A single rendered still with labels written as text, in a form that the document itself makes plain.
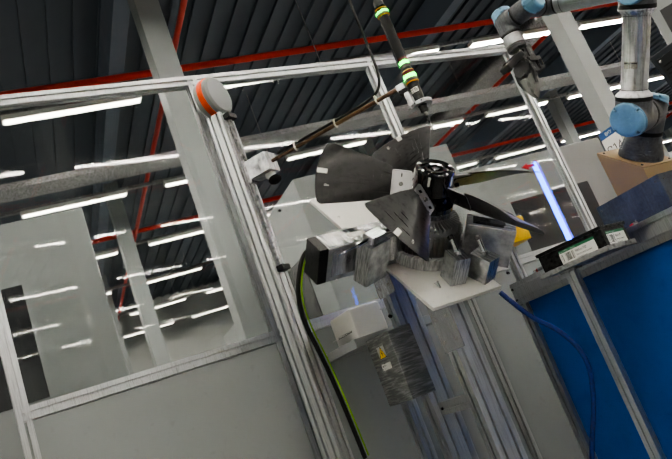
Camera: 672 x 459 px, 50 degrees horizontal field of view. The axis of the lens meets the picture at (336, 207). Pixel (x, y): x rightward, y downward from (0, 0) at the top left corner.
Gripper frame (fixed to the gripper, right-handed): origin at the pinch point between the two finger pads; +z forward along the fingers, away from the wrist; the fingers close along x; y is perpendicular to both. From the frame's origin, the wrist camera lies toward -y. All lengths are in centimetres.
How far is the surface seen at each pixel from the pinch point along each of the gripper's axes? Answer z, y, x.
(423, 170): 21, -65, -5
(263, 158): -12, -86, 47
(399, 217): 34, -84, -11
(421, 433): 93, -62, 53
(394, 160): 8, -55, 18
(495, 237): 45, -46, -2
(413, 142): 5, -49, 13
